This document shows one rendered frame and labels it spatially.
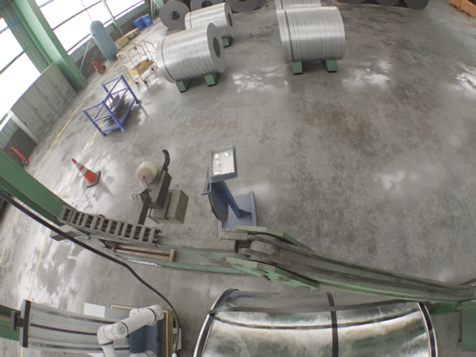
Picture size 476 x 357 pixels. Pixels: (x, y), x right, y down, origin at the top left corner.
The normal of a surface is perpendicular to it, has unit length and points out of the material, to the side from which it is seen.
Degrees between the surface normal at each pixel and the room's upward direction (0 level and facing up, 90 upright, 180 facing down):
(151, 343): 0
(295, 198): 0
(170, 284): 0
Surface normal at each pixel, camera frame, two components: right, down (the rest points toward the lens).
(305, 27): -0.22, 0.38
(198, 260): -0.25, -0.55
